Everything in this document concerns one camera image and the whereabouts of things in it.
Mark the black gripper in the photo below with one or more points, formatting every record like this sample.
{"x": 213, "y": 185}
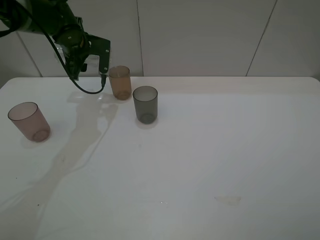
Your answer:
{"x": 77, "y": 45}

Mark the clear plastic water bottle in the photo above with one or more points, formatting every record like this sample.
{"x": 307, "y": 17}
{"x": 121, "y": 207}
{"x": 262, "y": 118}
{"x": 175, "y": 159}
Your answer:
{"x": 93, "y": 66}

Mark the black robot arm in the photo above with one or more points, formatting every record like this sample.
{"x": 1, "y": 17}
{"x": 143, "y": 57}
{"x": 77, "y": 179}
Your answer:
{"x": 55, "y": 20}

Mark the orange translucent plastic cup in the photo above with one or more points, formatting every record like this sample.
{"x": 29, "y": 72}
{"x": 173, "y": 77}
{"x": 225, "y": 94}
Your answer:
{"x": 120, "y": 82}

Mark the grey translucent plastic cup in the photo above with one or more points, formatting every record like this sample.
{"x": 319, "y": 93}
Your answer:
{"x": 146, "y": 104}

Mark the pink translucent plastic cup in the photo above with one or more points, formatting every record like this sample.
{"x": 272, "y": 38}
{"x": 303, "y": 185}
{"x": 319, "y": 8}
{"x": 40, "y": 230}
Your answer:
{"x": 30, "y": 121}

